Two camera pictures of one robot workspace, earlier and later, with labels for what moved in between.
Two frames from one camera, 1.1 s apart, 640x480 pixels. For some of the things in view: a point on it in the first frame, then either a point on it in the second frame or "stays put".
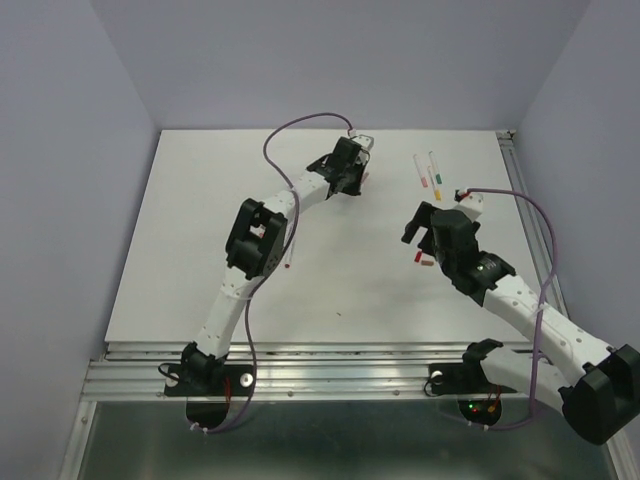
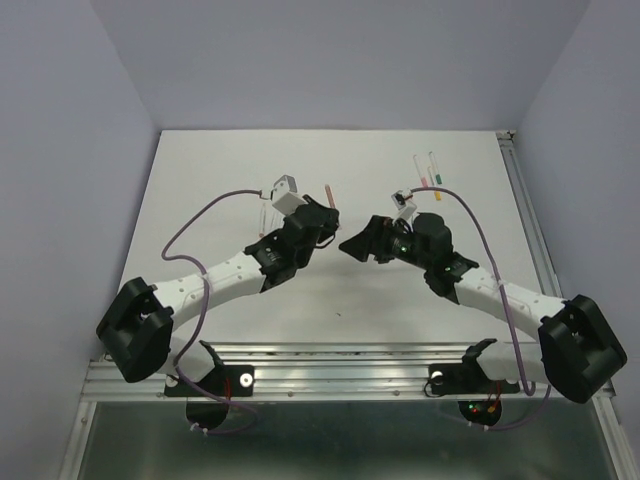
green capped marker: x=439 y=177 stays put
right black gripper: x=421 y=218 to x=373 y=239
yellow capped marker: x=437 y=192 stays put
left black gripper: x=354 y=190 to x=331 y=221
